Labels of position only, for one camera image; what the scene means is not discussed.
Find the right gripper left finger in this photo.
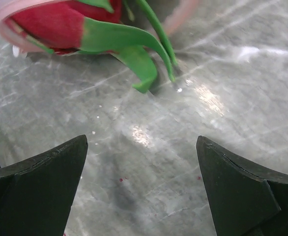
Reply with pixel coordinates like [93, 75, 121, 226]
[0, 135, 88, 236]

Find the clear zip top bag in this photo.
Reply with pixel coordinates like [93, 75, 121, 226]
[0, 0, 199, 53]

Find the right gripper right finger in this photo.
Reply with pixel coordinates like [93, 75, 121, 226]
[196, 136, 288, 236]

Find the red fake dragon fruit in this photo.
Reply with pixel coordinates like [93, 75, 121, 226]
[12, 0, 177, 93]

